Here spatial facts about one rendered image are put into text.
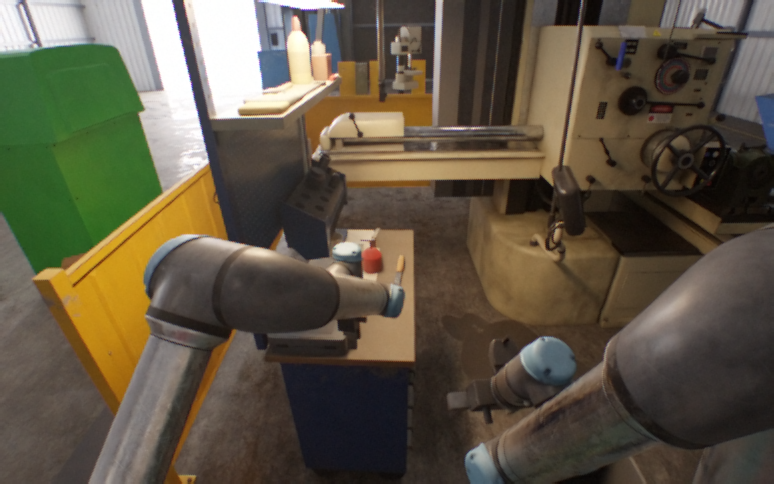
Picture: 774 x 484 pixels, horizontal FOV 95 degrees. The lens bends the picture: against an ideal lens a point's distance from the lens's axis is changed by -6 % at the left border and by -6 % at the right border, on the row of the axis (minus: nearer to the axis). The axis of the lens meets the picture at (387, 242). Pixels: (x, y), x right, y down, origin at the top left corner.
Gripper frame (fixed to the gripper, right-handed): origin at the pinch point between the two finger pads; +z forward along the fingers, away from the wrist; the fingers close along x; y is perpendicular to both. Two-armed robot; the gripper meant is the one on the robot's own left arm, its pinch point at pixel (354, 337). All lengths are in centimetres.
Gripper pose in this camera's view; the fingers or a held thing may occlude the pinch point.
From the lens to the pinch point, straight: 115.9
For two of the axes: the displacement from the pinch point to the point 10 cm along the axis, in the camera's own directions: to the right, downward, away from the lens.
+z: 0.2, 8.7, 5.0
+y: 9.8, 0.7, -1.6
